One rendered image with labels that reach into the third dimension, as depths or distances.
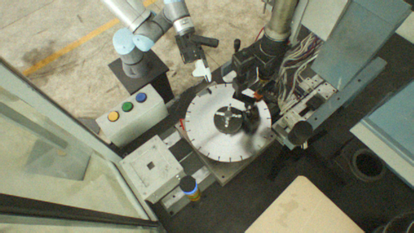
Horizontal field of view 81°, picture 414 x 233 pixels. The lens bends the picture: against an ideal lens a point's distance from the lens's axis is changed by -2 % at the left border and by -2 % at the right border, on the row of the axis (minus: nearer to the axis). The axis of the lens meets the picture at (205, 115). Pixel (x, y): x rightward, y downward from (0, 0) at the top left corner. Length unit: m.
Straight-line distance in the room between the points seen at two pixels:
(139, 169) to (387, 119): 0.79
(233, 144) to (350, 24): 0.53
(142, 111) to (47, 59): 1.90
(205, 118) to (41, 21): 2.61
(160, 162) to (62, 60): 1.98
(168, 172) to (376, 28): 0.76
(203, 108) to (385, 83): 0.95
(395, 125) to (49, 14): 3.19
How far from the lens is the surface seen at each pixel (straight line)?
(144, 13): 1.27
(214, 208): 1.08
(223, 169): 1.00
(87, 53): 2.70
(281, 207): 1.10
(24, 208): 0.39
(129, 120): 1.08
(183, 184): 0.68
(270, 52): 0.75
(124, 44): 1.22
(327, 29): 0.66
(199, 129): 0.94
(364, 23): 0.63
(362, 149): 1.03
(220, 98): 1.00
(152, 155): 1.00
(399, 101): 0.57
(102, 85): 2.40
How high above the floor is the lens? 1.82
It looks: 64 degrees down
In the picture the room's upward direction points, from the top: 7 degrees counter-clockwise
